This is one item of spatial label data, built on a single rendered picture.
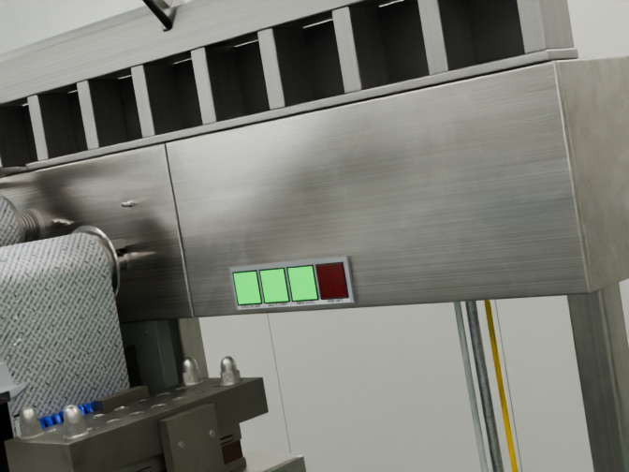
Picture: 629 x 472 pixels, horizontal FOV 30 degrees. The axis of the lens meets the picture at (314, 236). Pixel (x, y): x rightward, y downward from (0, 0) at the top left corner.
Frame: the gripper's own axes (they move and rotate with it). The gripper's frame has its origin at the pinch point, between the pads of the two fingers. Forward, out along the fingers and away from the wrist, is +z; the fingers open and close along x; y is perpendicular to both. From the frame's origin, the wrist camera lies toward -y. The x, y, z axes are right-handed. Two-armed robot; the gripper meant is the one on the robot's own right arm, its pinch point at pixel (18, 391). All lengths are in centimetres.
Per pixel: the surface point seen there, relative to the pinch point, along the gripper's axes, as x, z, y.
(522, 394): 79, 263, -67
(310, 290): -37.3, 29.3, 8.4
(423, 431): 127, 263, -82
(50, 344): -0.3, 7.2, 5.9
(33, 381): -0.2, 2.9, 0.9
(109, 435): -19.9, 0.8, -6.8
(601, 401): -74, 46, -13
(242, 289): -22.9, 29.3, 9.4
